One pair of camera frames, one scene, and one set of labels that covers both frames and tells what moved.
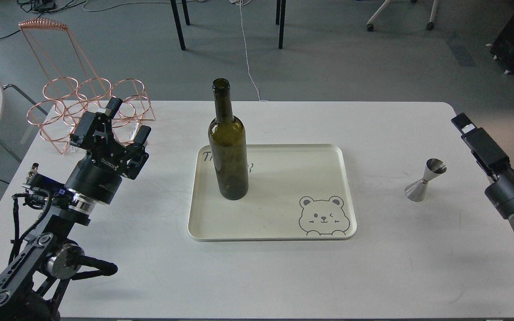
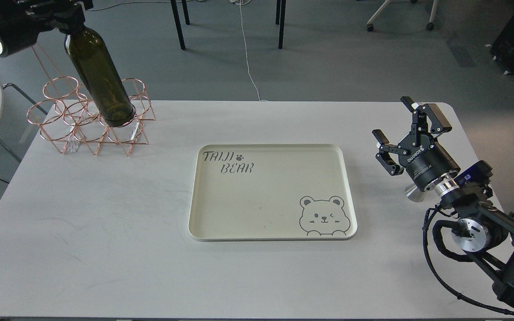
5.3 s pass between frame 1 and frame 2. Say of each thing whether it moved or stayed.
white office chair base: stayed
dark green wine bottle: moved
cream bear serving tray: stayed
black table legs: stayed
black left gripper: moved
